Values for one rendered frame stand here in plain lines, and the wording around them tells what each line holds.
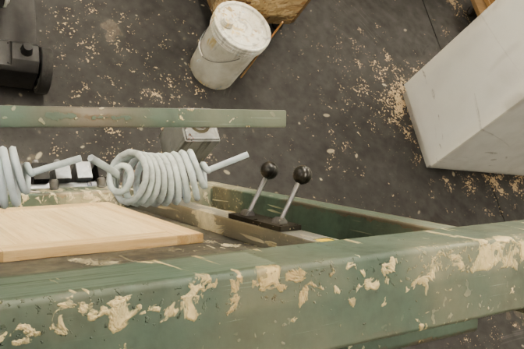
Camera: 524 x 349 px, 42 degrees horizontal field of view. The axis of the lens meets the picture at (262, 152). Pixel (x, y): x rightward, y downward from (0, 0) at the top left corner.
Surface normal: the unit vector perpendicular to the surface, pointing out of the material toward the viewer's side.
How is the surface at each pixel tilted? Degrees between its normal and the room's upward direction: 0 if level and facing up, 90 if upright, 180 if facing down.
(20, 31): 0
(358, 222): 90
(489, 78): 90
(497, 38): 90
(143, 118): 32
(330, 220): 90
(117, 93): 0
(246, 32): 0
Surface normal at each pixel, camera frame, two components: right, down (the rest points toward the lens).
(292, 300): 0.53, 0.05
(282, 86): 0.45, -0.48
